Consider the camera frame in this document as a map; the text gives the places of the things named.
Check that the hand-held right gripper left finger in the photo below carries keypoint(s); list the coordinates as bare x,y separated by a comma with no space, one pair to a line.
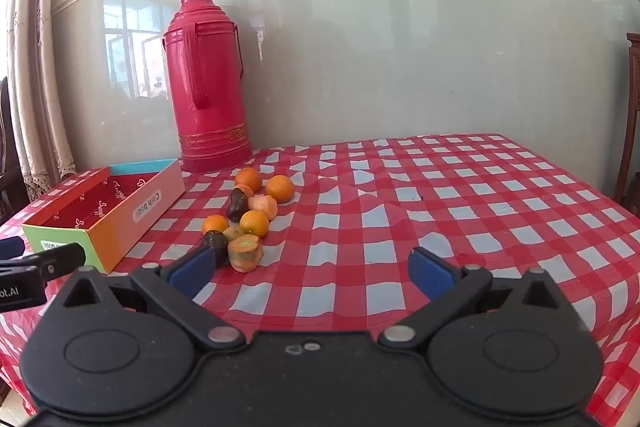
192,271

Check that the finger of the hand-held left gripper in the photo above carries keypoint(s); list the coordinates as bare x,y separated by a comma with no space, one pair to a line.
10,249
55,258

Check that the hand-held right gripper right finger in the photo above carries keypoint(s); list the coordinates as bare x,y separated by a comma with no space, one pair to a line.
430,274

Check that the dark round passion fruit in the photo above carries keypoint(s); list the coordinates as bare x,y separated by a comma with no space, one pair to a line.
217,241

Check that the orange tangerine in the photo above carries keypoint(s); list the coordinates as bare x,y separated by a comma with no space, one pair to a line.
248,180
254,223
216,224
280,188

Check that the orange carrot chunk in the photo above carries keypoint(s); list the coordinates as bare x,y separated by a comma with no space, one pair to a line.
245,253
264,207

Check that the colourful cardboard box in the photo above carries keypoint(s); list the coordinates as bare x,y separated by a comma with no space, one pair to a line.
115,217

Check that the dark purple sweet potato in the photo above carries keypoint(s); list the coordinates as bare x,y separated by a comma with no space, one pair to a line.
237,205

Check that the red white checkered tablecloth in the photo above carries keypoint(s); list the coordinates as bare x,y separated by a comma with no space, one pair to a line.
360,232

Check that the beige lace curtain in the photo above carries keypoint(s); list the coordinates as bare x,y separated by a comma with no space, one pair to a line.
40,107

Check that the red thermos flask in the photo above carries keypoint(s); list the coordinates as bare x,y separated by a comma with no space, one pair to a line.
207,97

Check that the brown wooden chair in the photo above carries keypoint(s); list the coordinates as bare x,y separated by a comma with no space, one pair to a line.
631,107

